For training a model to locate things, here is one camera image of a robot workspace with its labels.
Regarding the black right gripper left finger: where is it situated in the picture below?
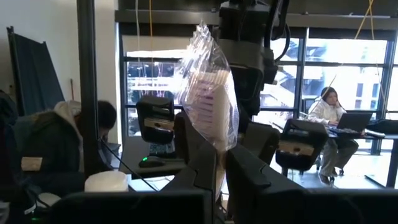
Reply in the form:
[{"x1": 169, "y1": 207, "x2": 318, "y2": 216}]
[{"x1": 161, "y1": 111, "x2": 218, "y2": 194}]

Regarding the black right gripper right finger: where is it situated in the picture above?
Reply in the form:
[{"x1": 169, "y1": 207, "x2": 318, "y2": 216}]
[{"x1": 226, "y1": 143, "x2": 312, "y2": 224}]

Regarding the purple toothbrush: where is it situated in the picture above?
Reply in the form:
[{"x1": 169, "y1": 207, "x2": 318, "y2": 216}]
[{"x1": 175, "y1": 21, "x2": 240, "y2": 200}]

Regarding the black keyboard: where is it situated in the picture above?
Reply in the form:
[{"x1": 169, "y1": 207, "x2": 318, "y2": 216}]
[{"x1": 148, "y1": 142, "x2": 177, "y2": 158}]

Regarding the black computer mouse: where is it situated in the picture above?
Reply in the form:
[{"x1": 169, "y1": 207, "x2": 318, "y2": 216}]
[{"x1": 138, "y1": 155, "x2": 167, "y2": 169}]

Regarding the dark side desk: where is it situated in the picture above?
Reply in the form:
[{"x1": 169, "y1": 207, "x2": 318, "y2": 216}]
[{"x1": 119, "y1": 136, "x2": 187, "y2": 180}]

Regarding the black office chair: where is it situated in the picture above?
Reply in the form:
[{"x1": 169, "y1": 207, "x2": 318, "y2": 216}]
[
  {"x1": 0, "y1": 114, "x2": 44, "y2": 190},
  {"x1": 136, "y1": 95, "x2": 175, "y2": 145},
  {"x1": 275, "y1": 119, "x2": 329, "y2": 178}
]

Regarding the clear white-lidded plastic container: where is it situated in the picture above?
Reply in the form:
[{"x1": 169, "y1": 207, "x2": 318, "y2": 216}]
[{"x1": 83, "y1": 170, "x2": 130, "y2": 193}]

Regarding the person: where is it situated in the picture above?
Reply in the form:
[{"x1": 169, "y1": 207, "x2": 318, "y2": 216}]
[
  {"x1": 307, "y1": 86, "x2": 361, "y2": 186},
  {"x1": 12, "y1": 99, "x2": 118, "y2": 190}
]

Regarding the dark framed window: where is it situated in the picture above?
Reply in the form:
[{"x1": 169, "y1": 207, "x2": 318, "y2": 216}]
[{"x1": 118, "y1": 27, "x2": 398, "y2": 156}]

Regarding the black laptop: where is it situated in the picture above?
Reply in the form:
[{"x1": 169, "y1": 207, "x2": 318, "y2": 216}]
[{"x1": 336, "y1": 111, "x2": 374, "y2": 133}]

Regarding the black desk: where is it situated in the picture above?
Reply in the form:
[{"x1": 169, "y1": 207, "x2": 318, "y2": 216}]
[{"x1": 326, "y1": 130, "x2": 398, "y2": 189}]

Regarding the black bag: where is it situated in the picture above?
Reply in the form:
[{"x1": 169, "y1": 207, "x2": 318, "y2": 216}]
[{"x1": 365, "y1": 118, "x2": 398, "y2": 135}]

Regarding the dark blue folded panel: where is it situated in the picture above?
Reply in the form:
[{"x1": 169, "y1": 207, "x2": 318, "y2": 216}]
[{"x1": 6, "y1": 26, "x2": 65, "y2": 116}]

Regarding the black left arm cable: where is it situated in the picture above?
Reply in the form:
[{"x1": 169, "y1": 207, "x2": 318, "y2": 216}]
[{"x1": 266, "y1": 0, "x2": 292, "y2": 62}]

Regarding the yellow hanging cable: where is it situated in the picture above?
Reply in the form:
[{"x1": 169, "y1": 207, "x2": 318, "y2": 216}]
[
  {"x1": 354, "y1": 0, "x2": 376, "y2": 40},
  {"x1": 148, "y1": 0, "x2": 154, "y2": 72}
]

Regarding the black vertical frame post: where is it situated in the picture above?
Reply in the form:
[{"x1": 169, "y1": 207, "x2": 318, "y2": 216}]
[{"x1": 76, "y1": 0, "x2": 100, "y2": 175}]

